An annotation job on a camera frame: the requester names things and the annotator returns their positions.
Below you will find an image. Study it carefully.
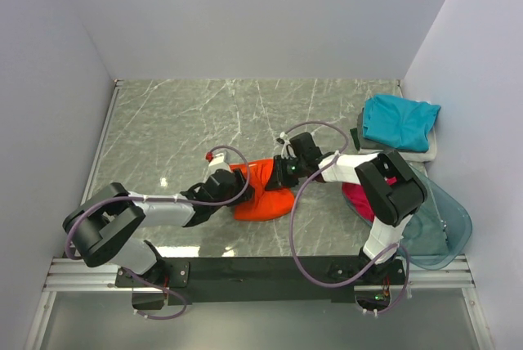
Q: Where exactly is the blue transparent plastic bin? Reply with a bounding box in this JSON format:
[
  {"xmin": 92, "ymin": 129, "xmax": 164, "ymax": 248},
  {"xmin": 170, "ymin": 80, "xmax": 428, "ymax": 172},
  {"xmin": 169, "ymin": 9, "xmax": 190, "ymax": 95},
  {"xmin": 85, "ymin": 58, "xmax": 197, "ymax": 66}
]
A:
[{"xmin": 341, "ymin": 157, "xmax": 474, "ymax": 272}]

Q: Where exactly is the white folded t shirt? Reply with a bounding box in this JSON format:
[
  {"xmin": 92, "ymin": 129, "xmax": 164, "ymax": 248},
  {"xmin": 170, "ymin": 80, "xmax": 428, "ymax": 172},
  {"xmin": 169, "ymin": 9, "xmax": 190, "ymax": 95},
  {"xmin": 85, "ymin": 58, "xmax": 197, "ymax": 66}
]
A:
[{"xmin": 358, "ymin": 130, "xmax": 437, "ymax": 163}]

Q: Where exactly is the magenta t shirt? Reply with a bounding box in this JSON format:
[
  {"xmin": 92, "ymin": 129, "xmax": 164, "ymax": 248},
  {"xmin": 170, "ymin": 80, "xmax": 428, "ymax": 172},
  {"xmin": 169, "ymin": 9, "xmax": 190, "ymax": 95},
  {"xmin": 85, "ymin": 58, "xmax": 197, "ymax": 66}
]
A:
[{"xmin": 342, "ymin": 183, "xmax": 375, "ymax": 226}]

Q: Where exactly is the grey folded t shirt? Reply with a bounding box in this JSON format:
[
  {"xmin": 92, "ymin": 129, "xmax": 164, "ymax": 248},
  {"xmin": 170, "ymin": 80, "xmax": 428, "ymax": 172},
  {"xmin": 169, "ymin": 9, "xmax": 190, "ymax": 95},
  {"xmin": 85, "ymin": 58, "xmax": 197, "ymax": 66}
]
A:
[{"xmin": 356, "ymin": 112, "xmax": 367, "ymax": 146}]

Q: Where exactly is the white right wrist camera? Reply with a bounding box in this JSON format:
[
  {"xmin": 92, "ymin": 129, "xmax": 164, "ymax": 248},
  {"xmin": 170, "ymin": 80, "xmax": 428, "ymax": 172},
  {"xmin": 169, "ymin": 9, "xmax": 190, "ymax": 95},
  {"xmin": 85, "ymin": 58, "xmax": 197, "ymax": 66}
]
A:
[{"xmin": 277, "ymin": 132, "xmax": 294, "ymax": 159}]

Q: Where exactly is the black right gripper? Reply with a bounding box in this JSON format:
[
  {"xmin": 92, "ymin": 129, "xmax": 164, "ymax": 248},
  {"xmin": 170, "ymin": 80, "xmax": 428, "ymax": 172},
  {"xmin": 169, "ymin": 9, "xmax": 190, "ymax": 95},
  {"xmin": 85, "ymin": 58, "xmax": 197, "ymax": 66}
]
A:
[{"xmin": 266, "ymin": 155, "xmax": 306, "ymax": 192}]

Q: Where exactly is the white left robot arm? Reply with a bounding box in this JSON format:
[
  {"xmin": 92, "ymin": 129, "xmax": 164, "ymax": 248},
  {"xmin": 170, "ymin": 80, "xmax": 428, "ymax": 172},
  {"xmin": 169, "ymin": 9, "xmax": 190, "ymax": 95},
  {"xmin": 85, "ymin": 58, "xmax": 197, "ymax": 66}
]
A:
[{"xmin": 62, "ymin": 169, "xmax": 254, "ymax": 286}]

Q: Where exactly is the black base crossbar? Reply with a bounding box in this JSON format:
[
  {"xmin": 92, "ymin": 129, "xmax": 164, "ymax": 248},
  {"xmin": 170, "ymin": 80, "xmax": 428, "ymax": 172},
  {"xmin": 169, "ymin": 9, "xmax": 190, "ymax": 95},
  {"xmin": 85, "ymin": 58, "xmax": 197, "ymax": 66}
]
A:
[{"xmin": 115, "ymin": 256, "xmax": 405, "ymax": 311}]

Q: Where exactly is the teal grey t shirt in bin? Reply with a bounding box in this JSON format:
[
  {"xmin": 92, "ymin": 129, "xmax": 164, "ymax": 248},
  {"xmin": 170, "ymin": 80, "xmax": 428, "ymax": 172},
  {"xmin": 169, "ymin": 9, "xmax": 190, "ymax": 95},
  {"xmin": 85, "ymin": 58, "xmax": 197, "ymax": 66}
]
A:
[{"xmin": 401, "ymin": 210, "xmax": 449, "ymax": 258}]

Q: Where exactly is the dark green folded t shirt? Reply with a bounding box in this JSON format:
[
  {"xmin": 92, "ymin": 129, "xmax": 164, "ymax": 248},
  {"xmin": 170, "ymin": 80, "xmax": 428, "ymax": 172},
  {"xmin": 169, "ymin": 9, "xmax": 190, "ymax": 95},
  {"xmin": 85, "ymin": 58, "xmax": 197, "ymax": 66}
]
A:
[{"xmin": 350, "ymin": 128, "xmax": 360, "ymax": 151}]

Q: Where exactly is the aluminium frame rail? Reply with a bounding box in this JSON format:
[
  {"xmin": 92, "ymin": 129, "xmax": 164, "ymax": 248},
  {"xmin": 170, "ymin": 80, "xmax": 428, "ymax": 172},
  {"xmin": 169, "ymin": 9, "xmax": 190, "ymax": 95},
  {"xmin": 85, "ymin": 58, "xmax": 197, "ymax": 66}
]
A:
[{"xmin": 42, "ymin": 79, "xmax": 123, "ymax": 293}]

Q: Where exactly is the teal folded t shirt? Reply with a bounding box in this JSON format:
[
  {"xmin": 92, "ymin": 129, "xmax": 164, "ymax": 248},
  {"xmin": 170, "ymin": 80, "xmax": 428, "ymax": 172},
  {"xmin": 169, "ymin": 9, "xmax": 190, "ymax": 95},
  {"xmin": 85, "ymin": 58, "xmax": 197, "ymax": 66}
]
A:
[{"xmin": 362, "ymin": 94, "xmax": 441, "ymax": 152}]

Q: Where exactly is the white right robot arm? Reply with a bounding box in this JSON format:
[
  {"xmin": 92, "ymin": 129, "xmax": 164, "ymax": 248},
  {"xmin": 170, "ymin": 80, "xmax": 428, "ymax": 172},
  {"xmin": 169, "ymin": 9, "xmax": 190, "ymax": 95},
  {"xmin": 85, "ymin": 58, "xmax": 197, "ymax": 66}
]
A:
[{"xmin": 265, "ymin": 132, "xmax": 428, "ymax": 284}]

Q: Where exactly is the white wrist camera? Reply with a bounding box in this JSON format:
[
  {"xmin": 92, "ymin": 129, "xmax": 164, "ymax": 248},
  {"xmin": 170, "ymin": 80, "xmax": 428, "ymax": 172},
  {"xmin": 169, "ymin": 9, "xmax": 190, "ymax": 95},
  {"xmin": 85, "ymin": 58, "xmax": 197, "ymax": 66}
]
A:
[
  {"xmin": 277, "ymin": 132, "xmax": 294, "ymax": 159},
  {"xmin": 206, "ymin": 152, "xmax": 230, "ymax": 173}
]

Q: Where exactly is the orange t shirt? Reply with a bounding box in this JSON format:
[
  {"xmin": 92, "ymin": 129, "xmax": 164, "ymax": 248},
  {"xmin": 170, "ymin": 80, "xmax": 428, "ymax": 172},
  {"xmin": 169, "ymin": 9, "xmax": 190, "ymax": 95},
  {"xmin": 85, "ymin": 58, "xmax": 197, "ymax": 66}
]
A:
[{"xmin": 234, "ymin": 159, "xmax": 295, "ymax": 222}]

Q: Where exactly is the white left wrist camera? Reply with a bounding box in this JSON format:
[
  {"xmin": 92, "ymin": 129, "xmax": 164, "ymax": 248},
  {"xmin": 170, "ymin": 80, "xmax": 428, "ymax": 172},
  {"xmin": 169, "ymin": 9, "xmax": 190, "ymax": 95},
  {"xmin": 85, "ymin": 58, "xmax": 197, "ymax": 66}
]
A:
[{"xmin": 206, "ymin": 152, "xmax": 230, "ymax": 173}]

